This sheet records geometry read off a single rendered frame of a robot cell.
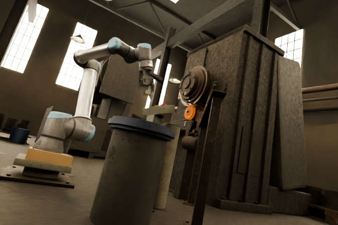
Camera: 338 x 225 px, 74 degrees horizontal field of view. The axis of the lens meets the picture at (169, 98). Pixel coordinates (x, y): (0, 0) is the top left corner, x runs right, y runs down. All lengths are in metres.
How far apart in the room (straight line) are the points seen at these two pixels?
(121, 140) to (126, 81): 4.03
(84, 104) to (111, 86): 2.95
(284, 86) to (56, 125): 2.32
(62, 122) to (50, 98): 10.36
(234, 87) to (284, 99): 0.77
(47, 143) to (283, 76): 2.42
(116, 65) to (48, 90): 7.50
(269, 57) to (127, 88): 3.13
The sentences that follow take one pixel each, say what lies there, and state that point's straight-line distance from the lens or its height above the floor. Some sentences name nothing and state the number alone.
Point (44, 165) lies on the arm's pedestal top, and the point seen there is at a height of 0.10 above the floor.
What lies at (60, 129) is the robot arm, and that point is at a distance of 1.70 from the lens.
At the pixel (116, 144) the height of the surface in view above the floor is 0.31.
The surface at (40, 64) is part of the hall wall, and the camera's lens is 12.32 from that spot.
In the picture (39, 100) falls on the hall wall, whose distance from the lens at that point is 12.02.
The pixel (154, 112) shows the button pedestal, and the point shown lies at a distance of 1.38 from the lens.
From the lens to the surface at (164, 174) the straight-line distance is 1.48.
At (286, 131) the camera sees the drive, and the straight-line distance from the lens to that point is 2.80.
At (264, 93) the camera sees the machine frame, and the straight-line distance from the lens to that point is 2.57.
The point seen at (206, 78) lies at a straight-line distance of 2.35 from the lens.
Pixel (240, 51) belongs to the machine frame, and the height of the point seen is 1.45.
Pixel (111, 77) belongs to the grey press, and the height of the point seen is 1.65.
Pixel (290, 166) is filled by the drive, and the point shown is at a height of 0.49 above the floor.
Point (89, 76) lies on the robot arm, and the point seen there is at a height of 0.81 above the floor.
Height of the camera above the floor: 0.30
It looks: 15 degrees up
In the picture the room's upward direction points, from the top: 12 degrees clockwise
